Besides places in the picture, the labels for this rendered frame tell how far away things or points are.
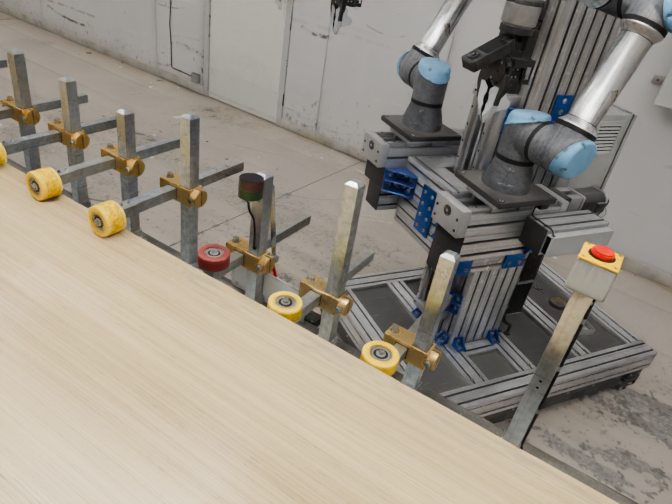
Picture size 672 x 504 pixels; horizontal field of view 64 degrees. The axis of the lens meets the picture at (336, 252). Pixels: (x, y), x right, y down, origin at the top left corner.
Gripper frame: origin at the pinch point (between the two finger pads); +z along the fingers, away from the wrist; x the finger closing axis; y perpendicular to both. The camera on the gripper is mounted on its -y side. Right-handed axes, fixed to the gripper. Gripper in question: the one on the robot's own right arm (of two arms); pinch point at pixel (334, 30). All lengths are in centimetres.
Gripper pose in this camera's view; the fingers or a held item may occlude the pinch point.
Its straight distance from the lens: 202.0
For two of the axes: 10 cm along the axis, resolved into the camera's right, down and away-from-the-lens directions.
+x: -4.1, -5.4, 7.4
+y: 9.0, -1.1, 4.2
